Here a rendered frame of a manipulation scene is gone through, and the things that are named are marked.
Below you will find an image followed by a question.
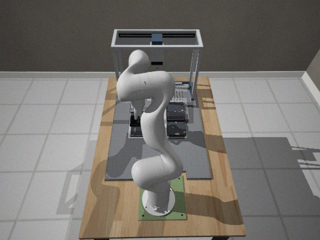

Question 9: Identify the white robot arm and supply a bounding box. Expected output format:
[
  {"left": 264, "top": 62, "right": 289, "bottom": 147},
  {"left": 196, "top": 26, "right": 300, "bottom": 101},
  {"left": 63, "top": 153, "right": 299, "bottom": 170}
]
[{"left": 116, "top": 50, "right": 183, "bottom": 217}]

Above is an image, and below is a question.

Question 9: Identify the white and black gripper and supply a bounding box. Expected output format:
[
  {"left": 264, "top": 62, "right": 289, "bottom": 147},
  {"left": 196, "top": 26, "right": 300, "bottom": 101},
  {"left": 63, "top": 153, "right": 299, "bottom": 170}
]
[{"left": 134, "top": 107, "right": 143, "bottom": 127}]

